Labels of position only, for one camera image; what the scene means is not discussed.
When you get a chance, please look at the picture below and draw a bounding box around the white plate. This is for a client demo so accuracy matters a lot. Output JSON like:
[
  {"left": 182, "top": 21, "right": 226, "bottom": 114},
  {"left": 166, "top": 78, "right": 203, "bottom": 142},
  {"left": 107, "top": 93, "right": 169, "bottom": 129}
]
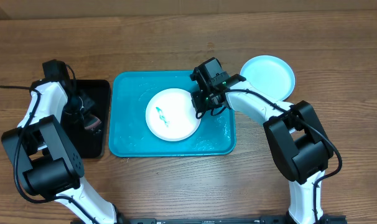
[{"left": 145, "top": 88, "right": 201, "bottom": 142}]

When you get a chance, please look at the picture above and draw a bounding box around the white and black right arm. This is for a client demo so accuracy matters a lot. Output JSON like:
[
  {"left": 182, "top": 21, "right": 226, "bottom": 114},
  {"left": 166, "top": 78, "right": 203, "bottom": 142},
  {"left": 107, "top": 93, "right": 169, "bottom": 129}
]
[{"left": 190, "top": 57, "right": 347, "bottom": 223}]

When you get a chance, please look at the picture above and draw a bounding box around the green and pink sponge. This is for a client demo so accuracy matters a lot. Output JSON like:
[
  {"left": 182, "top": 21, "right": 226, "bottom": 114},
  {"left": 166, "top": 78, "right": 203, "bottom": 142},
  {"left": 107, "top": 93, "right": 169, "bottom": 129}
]
[{"left": 83, "top": 114, "right": 102, "bottom": 132}]

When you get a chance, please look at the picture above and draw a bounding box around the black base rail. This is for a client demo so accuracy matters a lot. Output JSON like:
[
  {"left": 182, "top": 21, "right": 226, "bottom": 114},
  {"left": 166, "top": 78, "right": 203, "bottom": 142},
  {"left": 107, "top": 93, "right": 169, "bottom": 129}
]
[{"left": 116, "top": 215, "right": 348, "bottom": 224}]

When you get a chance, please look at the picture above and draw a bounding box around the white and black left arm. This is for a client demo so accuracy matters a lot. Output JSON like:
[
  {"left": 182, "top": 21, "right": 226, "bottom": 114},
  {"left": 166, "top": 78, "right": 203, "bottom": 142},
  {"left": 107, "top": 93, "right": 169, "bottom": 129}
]
[{"left": 1, "top": 59, "right": 127, "bottom": 223}]

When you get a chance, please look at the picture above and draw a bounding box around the light blue plate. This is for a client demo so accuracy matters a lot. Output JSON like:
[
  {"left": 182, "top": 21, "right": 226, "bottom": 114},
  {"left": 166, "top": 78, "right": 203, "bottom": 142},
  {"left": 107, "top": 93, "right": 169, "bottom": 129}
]
[{"left": 240, "top": 55, "right": 296, "bottom": 101}]

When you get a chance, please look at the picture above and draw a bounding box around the black rectangular tray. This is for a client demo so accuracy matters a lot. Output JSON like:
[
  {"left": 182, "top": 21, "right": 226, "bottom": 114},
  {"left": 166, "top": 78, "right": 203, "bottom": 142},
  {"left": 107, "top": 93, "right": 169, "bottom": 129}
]
[{"left": 61, "top": 80, "right": 111, "bottom": 159}]

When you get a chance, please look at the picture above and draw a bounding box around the blue plastic tray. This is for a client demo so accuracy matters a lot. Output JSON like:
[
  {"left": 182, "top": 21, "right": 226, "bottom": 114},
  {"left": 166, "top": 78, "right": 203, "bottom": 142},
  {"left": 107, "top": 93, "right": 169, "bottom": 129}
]
[{"left": 108, "top": 70, "right": 236, "bottom": 157}]

